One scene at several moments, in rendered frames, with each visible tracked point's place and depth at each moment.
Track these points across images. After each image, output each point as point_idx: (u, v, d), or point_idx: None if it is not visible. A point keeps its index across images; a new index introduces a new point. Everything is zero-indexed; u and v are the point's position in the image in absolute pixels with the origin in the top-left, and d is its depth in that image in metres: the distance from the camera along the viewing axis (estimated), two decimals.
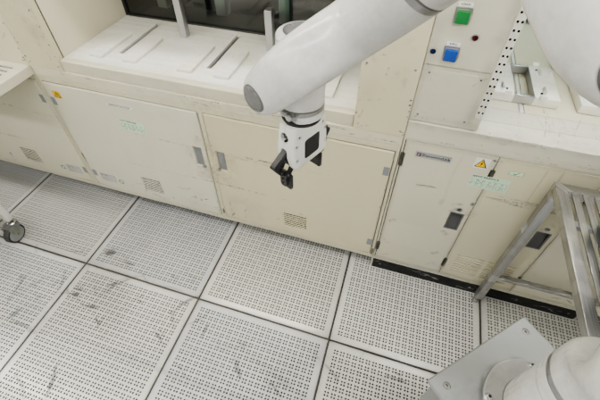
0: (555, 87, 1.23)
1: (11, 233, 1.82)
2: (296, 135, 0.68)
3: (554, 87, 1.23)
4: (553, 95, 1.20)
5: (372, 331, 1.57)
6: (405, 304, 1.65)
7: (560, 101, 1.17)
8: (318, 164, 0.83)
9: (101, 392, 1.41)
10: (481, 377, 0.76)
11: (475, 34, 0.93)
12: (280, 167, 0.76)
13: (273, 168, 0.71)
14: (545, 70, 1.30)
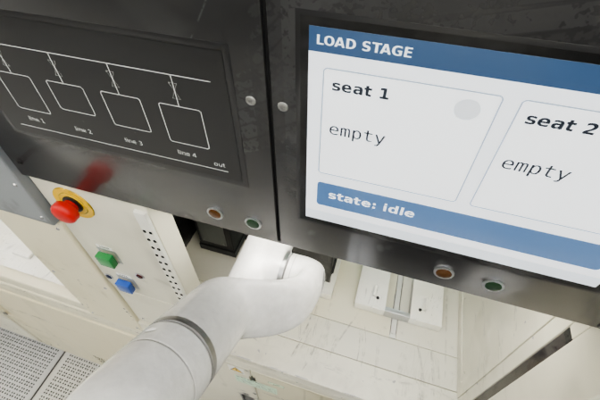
0: (337, 268, 1.00)
1: None
2: None
3: (335, 268, 1.00)
4: (327, 283, 0.97)
5: None
6: None
7: (330, 294, 0.95)
8: None
9: None
10: None
11: (137, 273, 0.70)
12: None
13: None
14: None
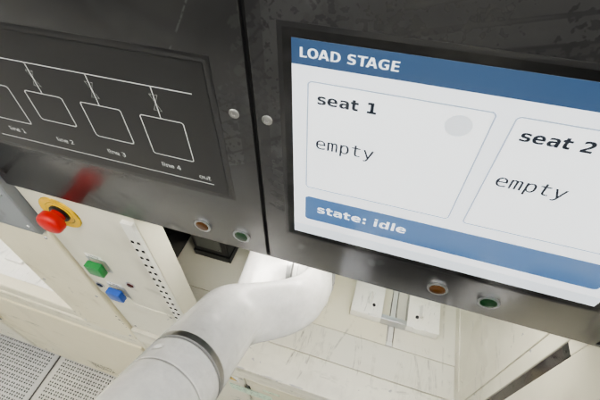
0: None
1: None
2: None
3: None
4: None
5: None
6: None
7: (326, 301, 0.93)
8: None
9: None
10: None
11: (127, 282, 0.69)
12: None
13: None
14: None
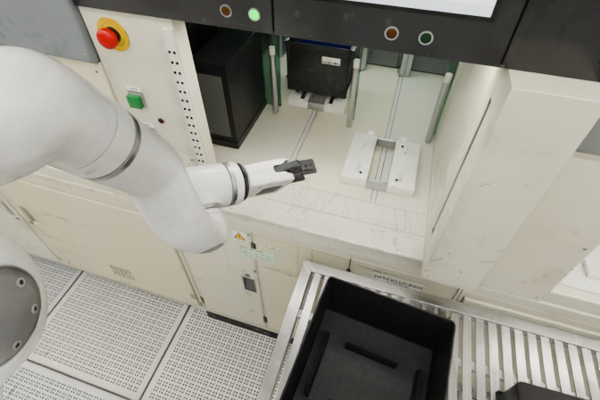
0: (347, 95, 1.36)
1: None
2: None
3: (346, 95, 1.36)
4: (341, 103, 1.33)
5: (187, 394, 1.50)
6: (231, 361, 1.58)
7: (344, 108, 1.31)
8: (312, 171, 0.80)
9: None
10: None
11: (159, 118, 0.86)
12: None
13: None
14: None
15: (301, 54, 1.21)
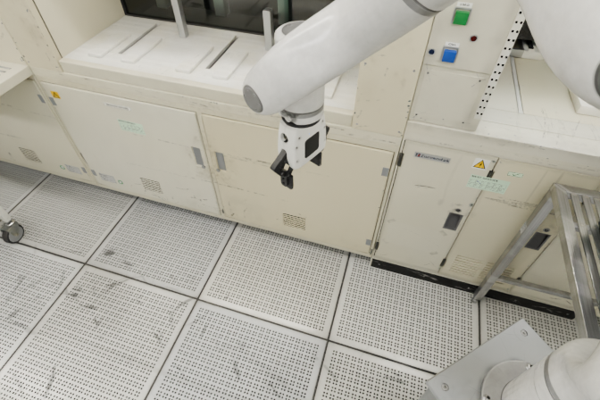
0: None
1: (10, 234, 1.82)
2: (296, 135, 0.68)
3: None
4: (539, 49, 1.40)
5: (371, 332, 1.57)
6: (404, 304, 1.65)
7: None
8: (318, 164, 0.83)
9: (99, 393, 1.41)
10: (479, 379, 0.75)
11: (473, 35, 0.93)
12: (280, 167, 0.75)
13: (273, 169, 0.71)
14: None
15: None
